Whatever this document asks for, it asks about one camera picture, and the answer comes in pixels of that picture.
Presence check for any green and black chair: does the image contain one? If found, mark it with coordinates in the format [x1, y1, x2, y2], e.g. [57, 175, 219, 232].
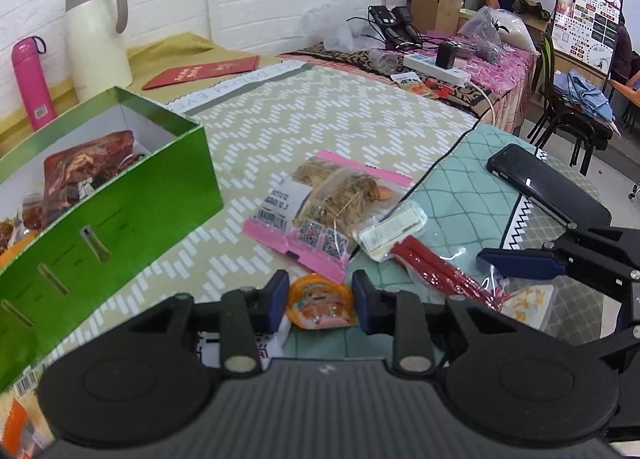
[527, 33, 612, 176]

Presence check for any black power adapter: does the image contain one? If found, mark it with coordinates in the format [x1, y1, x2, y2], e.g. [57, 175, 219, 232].
[436, 41, 463, 70]

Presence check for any green cardboard box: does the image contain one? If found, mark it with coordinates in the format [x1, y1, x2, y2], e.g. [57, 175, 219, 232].
[0, 85, 223, 392]

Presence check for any white filled plastic bag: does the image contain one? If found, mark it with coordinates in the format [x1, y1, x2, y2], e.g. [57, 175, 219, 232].
[492, 9, 539, 58]

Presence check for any red display poster stand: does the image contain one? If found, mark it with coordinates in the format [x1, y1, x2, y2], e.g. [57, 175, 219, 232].
[550, 0, 627, 67]

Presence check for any white cable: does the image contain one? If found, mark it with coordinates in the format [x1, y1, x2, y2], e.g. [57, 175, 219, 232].
[467, 83, 497, 126]

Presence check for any black smartphone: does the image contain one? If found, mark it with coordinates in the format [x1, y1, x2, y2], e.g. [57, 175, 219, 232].
[486, 143, 612, 231]

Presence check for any brown cardboard box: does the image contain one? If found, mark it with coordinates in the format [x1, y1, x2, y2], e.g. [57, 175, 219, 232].
[411, 0, 442, 32]
[437, 0, 464, 34]

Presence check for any clear dried fruit packet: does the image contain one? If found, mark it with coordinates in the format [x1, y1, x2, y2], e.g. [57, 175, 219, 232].
[0, 193, 47, 252]

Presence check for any purple filled plastic bag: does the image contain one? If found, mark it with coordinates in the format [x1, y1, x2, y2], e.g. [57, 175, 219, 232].
[457, 6, 503, 64]

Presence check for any small clear white label packet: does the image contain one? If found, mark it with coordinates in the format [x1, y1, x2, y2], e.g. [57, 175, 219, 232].
[352, 203, 429, 261]

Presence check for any clear plastic bag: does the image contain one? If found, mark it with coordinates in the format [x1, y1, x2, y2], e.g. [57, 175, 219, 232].
[322, 9, 374, 53]

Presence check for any black cable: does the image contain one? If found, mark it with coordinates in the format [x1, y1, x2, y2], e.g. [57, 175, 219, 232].
[395, 116, 493, 212]

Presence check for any pink-edged clear snack packet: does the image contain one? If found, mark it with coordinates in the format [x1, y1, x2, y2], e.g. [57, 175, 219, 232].
[243, 149, 414, 285]

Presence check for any blue cloth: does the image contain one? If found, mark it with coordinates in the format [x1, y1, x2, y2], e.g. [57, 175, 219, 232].
[552, 70, 617, 123]

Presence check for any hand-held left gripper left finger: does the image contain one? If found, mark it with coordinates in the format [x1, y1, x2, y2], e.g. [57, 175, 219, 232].
[127, 270, 292, 377]

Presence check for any white power strip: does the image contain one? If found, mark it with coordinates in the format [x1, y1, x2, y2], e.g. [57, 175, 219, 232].
[402, 54, 472, 86]

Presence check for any red stick snack packet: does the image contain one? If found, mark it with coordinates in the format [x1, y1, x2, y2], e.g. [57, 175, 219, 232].
[387, 235, 513, 312]

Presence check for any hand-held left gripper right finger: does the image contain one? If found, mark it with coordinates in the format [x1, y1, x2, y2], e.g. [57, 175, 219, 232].
[351, 270, 531, 376]

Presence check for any white and yellow snack packet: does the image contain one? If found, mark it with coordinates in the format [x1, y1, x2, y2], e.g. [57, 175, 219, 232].
[499, 283, 560, 331]

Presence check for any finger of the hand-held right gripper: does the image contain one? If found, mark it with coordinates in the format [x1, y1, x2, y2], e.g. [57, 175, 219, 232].
[595, 323, 637, 373]
[477, 225, 640, 301]

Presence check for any pink thermos bottle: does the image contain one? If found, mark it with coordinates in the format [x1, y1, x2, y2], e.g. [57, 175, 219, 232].
[11, 36, 58, 132]

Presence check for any dark brown meat snack packet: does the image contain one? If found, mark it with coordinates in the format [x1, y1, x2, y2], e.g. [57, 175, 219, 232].
[42, 131, 137, 231]

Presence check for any yellow cloth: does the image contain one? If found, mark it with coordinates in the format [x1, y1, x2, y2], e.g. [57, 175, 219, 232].
[0, 31, 281, 150]

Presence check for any pink floral cloth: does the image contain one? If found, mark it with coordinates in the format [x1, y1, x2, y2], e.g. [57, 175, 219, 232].
[435, 34, 544, 136]

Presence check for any red envelope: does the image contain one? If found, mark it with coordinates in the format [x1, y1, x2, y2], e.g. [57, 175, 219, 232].
[141, 56, 260, 90]

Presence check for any orange and green snack packet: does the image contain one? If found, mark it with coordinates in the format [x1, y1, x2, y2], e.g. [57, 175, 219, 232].
[0, 366, 51, 447]

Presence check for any small printed card packet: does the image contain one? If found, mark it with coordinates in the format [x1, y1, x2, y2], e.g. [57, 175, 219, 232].
[390, 71, 426, 91]

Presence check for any cream thermos jug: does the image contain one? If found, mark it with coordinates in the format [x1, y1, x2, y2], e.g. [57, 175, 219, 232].
[65, 0, 133, 102]

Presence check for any orange jelly cup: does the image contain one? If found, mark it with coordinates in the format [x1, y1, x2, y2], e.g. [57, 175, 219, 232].
[287, 275, 357, 330]

